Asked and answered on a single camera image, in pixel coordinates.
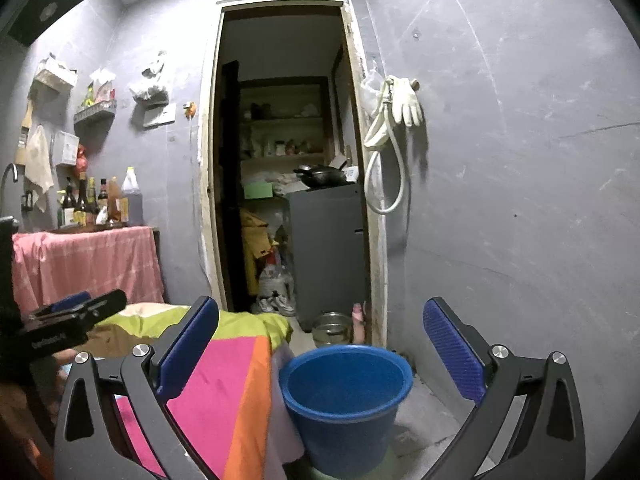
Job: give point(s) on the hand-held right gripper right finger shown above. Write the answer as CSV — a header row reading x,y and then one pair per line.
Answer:
x,y
452,350

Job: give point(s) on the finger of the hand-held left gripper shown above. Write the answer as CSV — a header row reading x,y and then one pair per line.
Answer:
x,y
100,310
70,302

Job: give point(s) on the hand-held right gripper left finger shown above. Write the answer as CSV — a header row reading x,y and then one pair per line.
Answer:
x,y
190,350

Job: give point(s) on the blue plastic bucket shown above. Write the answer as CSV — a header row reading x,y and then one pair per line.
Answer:
x,y
345,410

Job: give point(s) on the person's left forearm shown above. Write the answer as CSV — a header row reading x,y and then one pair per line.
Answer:
x,y
22,420

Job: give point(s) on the colourful striped blanket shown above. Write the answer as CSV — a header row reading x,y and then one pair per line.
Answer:
x,y
220,375

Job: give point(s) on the pink checked cloth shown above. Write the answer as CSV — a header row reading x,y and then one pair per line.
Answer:
x,y
90,265

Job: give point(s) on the dark glass sauce bottle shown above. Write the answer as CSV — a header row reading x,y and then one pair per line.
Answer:
x,y
66,207
103,195
92,202
81,202

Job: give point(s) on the curved black faucet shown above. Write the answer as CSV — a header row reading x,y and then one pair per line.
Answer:
x,y
10,175

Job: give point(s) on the pink slender object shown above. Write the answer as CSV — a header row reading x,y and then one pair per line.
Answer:
x,y
359,322

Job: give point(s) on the orange plastic bottle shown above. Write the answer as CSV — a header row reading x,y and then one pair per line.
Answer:
x,y
114,202

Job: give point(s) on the plastic bottle red cap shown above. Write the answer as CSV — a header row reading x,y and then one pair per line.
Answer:
x,y
275,277

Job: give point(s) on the white hanging rag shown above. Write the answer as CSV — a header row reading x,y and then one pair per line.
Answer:
x,y
39,160

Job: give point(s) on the large oil jug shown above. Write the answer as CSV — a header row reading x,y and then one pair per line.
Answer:
x,y
132,200

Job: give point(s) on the pale lilac sheet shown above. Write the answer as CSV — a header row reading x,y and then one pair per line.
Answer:
x,y
287,420

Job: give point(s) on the red plastic bag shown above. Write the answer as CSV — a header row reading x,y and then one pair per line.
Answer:
x,y
81,159

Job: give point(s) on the yellow cardboard box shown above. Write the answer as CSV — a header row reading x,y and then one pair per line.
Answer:
x,y
255,235

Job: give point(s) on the wooden grater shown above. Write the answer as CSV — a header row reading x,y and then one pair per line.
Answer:
x,y
24,130

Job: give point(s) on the grey cabinet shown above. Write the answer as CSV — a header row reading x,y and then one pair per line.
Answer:
x,y
330,255

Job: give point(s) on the green box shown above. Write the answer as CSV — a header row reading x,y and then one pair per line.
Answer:
x,y
258,190

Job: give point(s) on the white perforated container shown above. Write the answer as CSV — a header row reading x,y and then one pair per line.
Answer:
x,y
351,174

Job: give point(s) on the bunch of seasoning packets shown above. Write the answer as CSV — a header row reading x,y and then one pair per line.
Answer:
x,y
99,87

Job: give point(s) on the black wok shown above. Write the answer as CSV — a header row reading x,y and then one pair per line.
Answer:
x,y
322,176

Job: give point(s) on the white hanging plastic bag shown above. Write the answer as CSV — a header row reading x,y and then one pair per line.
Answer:
x,y
149,80

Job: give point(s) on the wooden shelf unit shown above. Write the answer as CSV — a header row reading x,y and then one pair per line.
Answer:
x,y
285,120

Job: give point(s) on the white rubber gloves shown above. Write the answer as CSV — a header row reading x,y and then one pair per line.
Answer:
x,y
407,102

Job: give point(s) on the clear plastic bag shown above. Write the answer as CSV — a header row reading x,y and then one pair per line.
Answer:
x,y
372,92

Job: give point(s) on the white wall box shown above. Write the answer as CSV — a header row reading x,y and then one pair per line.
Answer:
x,y
66,147

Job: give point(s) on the grey wall shelf basket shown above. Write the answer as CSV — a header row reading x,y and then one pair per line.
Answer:
x,y
95,112

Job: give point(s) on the wooden door frame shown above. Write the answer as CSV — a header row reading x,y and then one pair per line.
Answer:
x,y
207,160

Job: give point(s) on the white wall basket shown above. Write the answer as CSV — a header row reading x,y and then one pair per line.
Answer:
x,y
55,72

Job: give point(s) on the white wall switch plate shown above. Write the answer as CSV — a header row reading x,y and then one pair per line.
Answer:
x,y
160,115

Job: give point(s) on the orange wall hook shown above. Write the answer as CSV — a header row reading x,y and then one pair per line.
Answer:
x,y
189,110

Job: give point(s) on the black wall cabinet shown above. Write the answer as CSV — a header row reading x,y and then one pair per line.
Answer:
x,y
50,5

